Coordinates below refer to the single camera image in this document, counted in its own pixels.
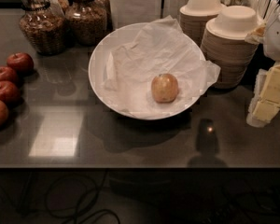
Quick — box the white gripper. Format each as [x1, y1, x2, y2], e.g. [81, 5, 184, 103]
[245, 6, 280, 128]

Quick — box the yellow-red apple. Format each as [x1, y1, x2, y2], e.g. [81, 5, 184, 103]
[151, 74, 179, 103]

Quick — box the large white bowl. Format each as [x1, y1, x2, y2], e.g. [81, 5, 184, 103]
[88, 21, 210, 121]

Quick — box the red apple top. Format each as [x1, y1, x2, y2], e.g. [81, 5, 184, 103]
[7, 52, 34, 74]

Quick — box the front stack of paper bowls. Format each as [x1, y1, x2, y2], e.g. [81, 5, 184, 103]
[201, 6, 259, 89]

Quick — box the stack of paper bowls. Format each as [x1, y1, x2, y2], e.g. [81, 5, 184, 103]
[201, 6, 259, 89]
[179, 0, 224, 46]

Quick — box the rear stack of paper bowls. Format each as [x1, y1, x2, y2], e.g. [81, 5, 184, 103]
[179, 0, 224, 46]

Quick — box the white crumpled paper liner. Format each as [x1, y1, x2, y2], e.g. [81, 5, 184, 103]
[103, 17, 220, 119]

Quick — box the middle glass granola jar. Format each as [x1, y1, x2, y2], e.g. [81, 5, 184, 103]
[65, 0, 107, 46]

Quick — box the left glass granola jar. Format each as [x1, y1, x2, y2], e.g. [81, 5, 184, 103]
[19, 0, 66, 55]

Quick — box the black cable on floor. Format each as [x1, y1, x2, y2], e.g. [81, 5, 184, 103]
[0, 168, 121, 224]

